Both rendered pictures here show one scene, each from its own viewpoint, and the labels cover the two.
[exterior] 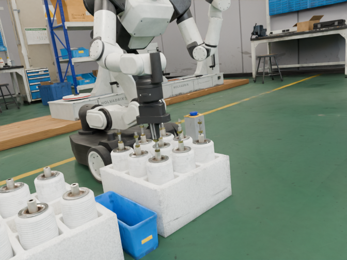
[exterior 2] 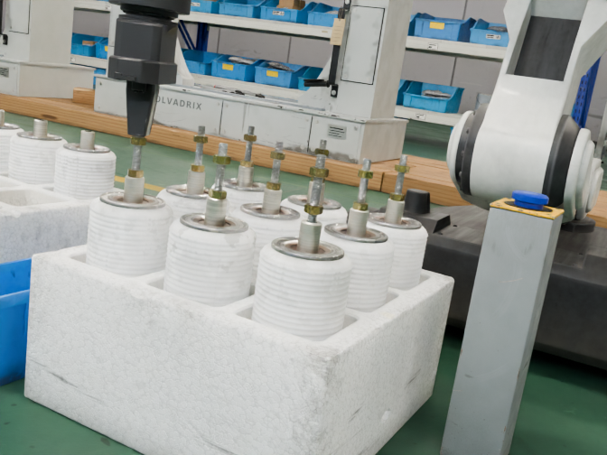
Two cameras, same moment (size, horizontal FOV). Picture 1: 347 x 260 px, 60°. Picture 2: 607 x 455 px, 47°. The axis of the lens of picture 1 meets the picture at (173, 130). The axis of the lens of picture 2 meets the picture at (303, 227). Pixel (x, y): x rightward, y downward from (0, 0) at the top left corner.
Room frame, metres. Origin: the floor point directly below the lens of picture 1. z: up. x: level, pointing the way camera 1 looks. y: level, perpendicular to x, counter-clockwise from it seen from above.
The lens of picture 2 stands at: (0.93, -0.75, 0.43)
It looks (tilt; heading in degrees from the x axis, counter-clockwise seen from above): 13 degrees down; 69
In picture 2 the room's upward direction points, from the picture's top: 8 degrees clockwise
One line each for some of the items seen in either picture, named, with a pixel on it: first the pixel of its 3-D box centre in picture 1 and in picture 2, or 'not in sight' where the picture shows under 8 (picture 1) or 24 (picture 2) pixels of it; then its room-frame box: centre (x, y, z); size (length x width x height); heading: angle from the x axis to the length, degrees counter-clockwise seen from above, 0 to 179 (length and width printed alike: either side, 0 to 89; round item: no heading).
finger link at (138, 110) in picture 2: (157, 129); (138, 108); (1.02, 0.05, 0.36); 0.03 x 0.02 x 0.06; 159
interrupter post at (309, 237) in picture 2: (201, 138); (309, 237); (1.18, -0.11, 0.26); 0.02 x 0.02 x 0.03
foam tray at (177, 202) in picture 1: (166, 181); (254, 332); (1.19, 0.06, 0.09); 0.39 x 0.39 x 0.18; 42
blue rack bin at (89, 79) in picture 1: (80, 79); not in sight; (6.25, 1.78, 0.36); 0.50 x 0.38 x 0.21; 46
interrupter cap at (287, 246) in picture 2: (201, 141); (307, 249); (1.18, -0.11, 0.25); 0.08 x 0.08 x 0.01
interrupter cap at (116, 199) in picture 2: (158, 159); (133, 201); (1.02, 0.07, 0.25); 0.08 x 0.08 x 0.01
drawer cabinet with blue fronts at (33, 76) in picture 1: (35, 85); not in sight; (6.32, 2.74, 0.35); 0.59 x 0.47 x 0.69; 45
